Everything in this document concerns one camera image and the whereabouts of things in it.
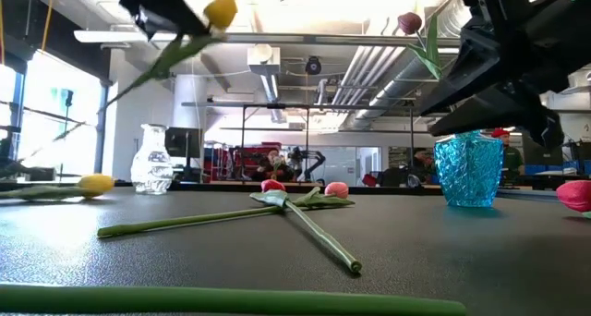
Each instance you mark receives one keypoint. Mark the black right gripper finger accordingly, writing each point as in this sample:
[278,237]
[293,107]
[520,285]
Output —
[471,76]
[498,110]

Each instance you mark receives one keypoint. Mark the yellow artificial tulip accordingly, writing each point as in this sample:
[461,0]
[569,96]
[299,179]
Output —
[220,12]
[94,185]

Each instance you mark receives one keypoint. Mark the blue glass vase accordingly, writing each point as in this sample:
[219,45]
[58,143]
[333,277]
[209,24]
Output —
[466,173]

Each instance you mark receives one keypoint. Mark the maroon artificial tulip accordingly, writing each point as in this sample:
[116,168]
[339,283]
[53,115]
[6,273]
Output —
[231,300]
[410,22]

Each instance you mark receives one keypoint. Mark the red artificial tulip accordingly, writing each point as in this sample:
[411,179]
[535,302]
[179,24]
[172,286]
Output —
[576,196]
[272,185]

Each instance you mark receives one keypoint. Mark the pink artificial tulip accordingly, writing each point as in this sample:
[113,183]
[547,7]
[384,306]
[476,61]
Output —
[336,190]

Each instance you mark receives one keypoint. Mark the black background robot arm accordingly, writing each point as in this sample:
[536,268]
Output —
[308,161]

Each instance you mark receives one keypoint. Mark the clear glass vase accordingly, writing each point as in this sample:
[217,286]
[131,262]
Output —
[151,168]

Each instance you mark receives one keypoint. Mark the person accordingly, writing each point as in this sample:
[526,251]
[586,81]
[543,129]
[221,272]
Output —
[510,156]
[274,161]

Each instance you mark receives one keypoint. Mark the white ceiling light bar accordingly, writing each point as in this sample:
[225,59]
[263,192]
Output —
[101,35]

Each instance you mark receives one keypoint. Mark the white ceiling box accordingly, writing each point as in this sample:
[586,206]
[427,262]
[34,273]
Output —
[263,59]

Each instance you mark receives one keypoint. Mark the black computer monitor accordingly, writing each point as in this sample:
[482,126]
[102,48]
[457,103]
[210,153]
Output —
[182,142]

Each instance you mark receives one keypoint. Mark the black tripod stand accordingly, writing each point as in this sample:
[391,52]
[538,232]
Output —
[68,99]

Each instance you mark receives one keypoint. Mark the red tool cabinet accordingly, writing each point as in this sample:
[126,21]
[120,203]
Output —
[251,152]

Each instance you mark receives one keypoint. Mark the red chair back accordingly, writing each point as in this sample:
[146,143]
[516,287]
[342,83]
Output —
[369,180]

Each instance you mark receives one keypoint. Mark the black table mat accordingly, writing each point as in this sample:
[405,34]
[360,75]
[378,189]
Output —
[415,260]

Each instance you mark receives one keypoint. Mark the silver ventilation duct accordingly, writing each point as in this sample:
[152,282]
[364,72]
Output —
[392,89]

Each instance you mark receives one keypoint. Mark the black metal rack frame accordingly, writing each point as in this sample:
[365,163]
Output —
[277,106]

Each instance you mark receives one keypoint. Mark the round black ceiling camera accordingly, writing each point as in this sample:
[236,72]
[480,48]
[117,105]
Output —
[313,65]

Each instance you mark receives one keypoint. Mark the black aluminium table frame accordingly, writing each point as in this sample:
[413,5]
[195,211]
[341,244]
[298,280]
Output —
[221,185]

